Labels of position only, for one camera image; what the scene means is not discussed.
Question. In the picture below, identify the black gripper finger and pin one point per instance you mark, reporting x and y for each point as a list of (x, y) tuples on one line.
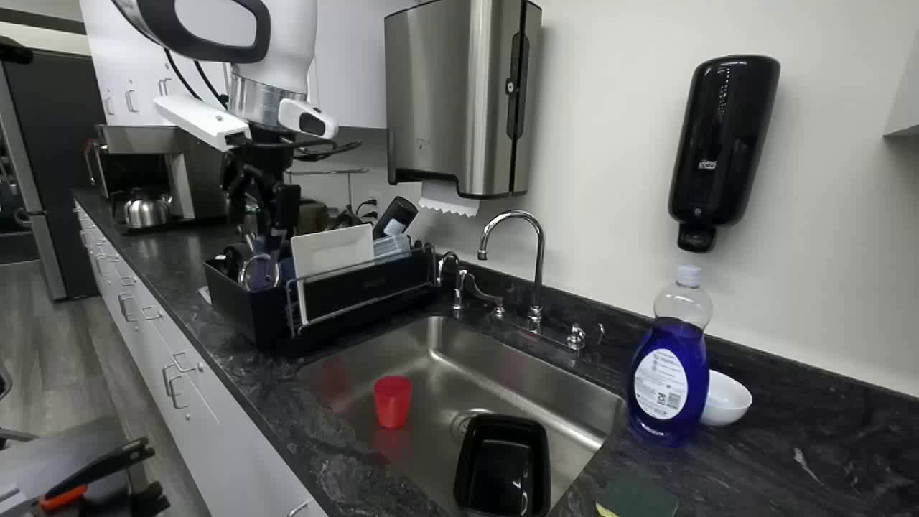
[(288, 217), (245, 204)]

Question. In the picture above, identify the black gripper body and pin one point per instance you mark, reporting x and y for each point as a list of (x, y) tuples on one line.
[(271, 158)]

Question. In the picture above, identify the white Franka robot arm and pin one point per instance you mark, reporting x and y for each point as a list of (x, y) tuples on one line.
[(276, 39)]

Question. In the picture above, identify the white square board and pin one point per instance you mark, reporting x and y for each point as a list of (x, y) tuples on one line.
[(332, 251)]

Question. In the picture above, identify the blue round lid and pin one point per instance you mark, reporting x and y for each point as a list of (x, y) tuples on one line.
[(259, 274)]

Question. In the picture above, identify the shiny steel pot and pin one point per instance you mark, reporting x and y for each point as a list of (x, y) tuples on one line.
[(144, 209)]

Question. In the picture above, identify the steel coffee brewer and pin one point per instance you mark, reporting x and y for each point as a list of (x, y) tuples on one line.
[(160, 153)]

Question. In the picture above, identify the black cylinder cup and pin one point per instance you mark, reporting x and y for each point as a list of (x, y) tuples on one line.
[(396, 217)]

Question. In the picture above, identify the clear container blue rim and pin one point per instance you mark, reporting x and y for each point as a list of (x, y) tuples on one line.
[(393, 244)]

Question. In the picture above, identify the black dish rack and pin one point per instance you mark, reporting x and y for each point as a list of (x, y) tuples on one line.
[(364, 291)]

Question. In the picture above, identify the white paper towel sheet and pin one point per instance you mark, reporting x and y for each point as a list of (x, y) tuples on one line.
[(449, 198)]

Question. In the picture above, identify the white lower cabinets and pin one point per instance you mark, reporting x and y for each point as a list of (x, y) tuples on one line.
[(183, 383)]

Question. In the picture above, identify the steel paper towel dispenser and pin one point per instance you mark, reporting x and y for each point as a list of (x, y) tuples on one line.
[(462, 86)]

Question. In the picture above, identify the red plastic cup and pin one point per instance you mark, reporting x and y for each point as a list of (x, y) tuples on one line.
[(393, 402)]

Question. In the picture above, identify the chrome gooseneck faucet spout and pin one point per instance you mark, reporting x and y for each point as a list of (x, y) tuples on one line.
[(539, 244)]

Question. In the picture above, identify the stainless steel sink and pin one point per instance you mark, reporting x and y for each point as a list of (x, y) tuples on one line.
[(499, 383)]

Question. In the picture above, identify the black plastic food container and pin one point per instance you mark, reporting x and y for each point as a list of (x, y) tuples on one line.
[(503, 464)]

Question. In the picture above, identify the blue dish soap bottle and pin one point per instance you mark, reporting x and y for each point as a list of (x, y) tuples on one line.
[(671, 376)]

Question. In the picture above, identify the green yellow sponge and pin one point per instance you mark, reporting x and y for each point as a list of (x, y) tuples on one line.
[(635, 498)]

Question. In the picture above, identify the small white bowl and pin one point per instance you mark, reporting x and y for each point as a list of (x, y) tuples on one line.
[(729, 400)]

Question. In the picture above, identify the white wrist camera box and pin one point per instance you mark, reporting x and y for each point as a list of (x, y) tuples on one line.
[(205, 120)]

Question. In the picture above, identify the black wall soap dispenser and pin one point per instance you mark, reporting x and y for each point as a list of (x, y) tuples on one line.
[(721, 145)]

